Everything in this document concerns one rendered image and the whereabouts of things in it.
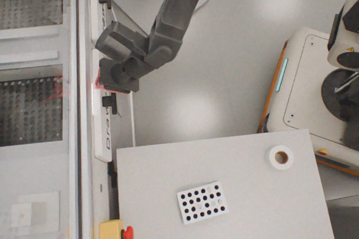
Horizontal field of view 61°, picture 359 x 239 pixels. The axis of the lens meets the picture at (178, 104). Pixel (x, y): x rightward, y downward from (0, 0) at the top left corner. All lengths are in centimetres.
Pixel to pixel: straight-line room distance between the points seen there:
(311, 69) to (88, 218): 127
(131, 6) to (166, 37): 142
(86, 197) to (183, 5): 43
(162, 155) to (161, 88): 91
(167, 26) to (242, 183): 52
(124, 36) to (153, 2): 139
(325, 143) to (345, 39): 59
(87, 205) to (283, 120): 105
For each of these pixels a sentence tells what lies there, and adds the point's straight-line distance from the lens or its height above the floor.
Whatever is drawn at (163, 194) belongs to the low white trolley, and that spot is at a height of 76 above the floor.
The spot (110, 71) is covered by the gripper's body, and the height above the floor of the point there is 101.
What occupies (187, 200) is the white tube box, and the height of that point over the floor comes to 80.
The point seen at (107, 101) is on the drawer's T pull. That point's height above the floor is 91.
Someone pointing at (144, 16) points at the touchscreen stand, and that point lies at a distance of 195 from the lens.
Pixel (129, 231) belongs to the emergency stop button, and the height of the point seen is 89.
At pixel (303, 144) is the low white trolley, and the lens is 99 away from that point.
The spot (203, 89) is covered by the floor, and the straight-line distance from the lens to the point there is 178.
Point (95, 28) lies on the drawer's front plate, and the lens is 89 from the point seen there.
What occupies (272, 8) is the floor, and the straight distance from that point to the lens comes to 211.
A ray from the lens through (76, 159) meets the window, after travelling 69.
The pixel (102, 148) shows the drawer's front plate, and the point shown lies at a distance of 77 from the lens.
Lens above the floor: 166
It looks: 73 degrees down
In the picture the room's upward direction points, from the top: straight up
